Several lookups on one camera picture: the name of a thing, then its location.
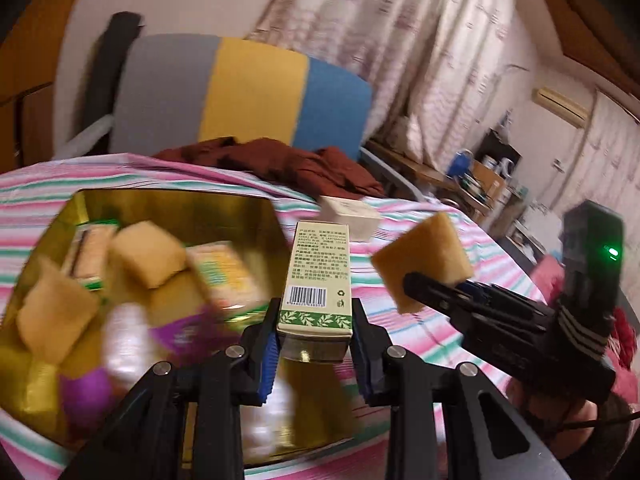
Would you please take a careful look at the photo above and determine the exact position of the maroon cloth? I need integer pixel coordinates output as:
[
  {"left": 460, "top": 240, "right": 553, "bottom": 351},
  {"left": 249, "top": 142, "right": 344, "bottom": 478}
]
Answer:
[{"left": 152, "top": 136, "right": 386, "bottom": 201}]

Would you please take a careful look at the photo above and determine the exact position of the beige cardboard box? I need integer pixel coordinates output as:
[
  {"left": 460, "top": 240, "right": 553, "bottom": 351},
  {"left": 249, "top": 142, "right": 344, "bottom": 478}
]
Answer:
[{"left": 318, "top": 195, "right": 382, "bottom": 242}]

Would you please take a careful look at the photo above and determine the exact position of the person's right forearm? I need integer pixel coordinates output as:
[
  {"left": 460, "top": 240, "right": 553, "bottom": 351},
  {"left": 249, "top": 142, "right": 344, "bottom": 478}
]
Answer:
[{"left": 505, "top": 375, "right": 631, "bottom": 461}]

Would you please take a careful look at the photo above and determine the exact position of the white storage cabinet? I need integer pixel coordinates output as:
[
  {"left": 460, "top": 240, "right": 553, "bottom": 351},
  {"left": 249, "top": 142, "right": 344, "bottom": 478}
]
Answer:
[{"left": 520, "top": 207, "right": 566, "bottom": 261}]

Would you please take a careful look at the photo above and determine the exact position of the wall air conditioner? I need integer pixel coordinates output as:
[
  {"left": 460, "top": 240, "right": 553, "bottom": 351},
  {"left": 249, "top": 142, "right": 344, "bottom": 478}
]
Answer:
[{"left": 531, "top": 87, "right": 592, "bottom": 128}]

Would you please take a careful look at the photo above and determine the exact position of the purple snack packet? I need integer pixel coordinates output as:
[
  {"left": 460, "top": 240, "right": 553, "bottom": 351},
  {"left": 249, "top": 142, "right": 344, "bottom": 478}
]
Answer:
[
  {"left": 60, "top": 365, "right": 113, "bottom": 426},
  {"left": 150, "top": 310, "right": 241, "bottom": 356}
]

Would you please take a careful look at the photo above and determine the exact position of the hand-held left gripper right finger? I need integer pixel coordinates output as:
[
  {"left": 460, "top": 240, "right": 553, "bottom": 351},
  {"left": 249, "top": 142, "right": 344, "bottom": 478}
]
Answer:
[{"left": 350, "top": 299, "right": 571, "bottom": 480}]

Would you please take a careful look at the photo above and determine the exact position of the brown cardboard box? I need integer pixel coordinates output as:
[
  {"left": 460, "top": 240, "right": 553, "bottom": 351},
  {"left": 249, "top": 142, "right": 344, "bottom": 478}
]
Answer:
[{"left": 470, "top": 160, "right": 506, "bottom": 201}]

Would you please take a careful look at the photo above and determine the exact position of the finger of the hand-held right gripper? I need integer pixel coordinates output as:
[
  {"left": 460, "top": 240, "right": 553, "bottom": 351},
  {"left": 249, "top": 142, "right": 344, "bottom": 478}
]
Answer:
[
  {"left": 457, "top": 282, "right": 556, "bottom": 318},
  {"left": 402, "top": 272, "right": 551, "bottom": 336}
]

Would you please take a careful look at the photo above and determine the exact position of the wooden desk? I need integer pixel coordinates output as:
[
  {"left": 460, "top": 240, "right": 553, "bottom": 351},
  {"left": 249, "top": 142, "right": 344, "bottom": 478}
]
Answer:
[{"left": 365, "top": 140, "right": 491, "bottom": 216}]

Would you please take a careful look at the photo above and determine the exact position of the green carton box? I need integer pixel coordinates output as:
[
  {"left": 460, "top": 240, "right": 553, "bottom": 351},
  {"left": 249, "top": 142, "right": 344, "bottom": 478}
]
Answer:
[{"left": 276, "top": 221, "right": 356, "bottom": 363}]

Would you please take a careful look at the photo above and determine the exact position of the grey yellow blue chair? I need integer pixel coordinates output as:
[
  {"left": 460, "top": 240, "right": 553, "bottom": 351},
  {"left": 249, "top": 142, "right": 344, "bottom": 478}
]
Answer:
[{"left": 52, "top": 12, "right": 373, "bottom": 161}]

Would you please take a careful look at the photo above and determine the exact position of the wooden wardrobe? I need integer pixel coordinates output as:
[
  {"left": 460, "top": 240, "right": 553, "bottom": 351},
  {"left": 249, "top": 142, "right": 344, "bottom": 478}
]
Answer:
[{"left": 0, "top": 0, "right": 96, "bottom": 171}]

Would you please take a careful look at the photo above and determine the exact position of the clear plastic cup pack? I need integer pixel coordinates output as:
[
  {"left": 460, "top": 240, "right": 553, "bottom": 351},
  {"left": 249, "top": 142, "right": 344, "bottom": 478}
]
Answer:
[{"left": 102, "top": 302, "right": 153, "bottom": 386}]

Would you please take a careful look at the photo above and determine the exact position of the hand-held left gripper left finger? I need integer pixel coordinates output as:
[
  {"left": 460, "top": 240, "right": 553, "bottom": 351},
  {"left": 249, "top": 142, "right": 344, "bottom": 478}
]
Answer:
[{"left": 60, "top": 297, "right": 281, "bottom": 480}]

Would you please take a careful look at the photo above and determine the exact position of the white patterned curtain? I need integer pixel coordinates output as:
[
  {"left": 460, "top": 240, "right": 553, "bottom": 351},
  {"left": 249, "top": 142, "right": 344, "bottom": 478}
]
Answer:
[{"left": 245, "top": 0, "right": 541, "bottom": 181}]

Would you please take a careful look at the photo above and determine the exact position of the green cracker packet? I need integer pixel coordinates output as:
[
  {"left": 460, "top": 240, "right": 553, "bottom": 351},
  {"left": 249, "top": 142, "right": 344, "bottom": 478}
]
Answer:
[
  {"left": 187, "top": 241, "right": 271, "bottom": 318},
  {"left": 65, "top": 220, "right": 121, "bottom": 286}
]

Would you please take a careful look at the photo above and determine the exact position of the red clothes pile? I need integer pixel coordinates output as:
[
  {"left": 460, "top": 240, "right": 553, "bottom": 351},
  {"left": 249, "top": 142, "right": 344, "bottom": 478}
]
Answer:
[{"left": 530, "top": 255, "right": 640, "bottom": 401}]

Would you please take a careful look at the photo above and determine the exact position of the black cabinet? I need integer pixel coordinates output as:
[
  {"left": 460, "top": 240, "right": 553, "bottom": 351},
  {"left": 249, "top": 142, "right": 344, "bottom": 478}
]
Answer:
[{"left": 472, "top": 130, "right": 521, "bottom": 181}]

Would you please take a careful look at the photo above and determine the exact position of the blue jug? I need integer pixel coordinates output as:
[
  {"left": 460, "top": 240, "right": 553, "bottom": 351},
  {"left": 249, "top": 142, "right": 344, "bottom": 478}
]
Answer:
[{"left": 447, "top": 149, "right": 473, "bottom": 178}]

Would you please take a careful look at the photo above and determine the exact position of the gold metal tin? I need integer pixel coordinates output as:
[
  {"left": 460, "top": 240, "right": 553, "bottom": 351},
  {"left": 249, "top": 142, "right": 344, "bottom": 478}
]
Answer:
[{"left": 0, "top": 189, "right": 358, "bottom": 471}]

